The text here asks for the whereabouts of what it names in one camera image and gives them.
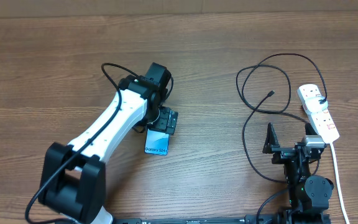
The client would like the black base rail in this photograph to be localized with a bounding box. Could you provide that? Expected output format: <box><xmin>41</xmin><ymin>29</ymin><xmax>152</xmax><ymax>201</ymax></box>
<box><xmin>110</xmin><ymin>213</ymin><xmax>332</xmax><ymax>224</ymax></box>

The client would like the white power strip cord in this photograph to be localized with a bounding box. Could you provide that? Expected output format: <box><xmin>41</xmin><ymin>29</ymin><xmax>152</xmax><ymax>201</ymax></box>
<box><xmin>329</xmin><ymin>142</ymin><xmax>351</xmax><ymax>224</ymax></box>

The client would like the black USB-C charging cable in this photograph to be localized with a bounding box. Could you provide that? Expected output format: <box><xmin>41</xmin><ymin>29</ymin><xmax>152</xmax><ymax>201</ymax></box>
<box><xmin>236</xmin><ymin>53</ymin><xmax>328</xmax><ymax>184</ymax></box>

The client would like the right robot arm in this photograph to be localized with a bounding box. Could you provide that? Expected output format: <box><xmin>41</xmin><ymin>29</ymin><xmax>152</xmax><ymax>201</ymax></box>
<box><xmin>262</xmin><ymin>123</ymin><xmax>334</xmax><ymax>223</ymax></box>

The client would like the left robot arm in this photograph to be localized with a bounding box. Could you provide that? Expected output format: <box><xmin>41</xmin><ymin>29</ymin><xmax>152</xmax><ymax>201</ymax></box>
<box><xmin>25</xmin><ymin>63</ymin><xmax>178</xmax><ymax>223</ymax></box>

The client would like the white power strip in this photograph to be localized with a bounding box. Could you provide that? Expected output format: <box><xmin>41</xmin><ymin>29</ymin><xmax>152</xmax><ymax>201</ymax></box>
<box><xmin>297</xmin><ymin>84</ymin><xmax>339</xmax><ymax>144</ymax></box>

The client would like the white charger plug adapter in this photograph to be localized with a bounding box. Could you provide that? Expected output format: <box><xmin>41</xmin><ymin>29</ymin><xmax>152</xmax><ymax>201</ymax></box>
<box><xmin>304</xmin><ymin>96</ymin><xmax>328</xmax><ymax>114</ymax></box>

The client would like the Samsung Galaxy smartphone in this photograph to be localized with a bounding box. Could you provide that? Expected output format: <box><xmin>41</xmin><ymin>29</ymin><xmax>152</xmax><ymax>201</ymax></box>
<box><xmin>144</xmin><ymin>129</ymin><xmax>170</xmax><ymax>156</ymax></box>

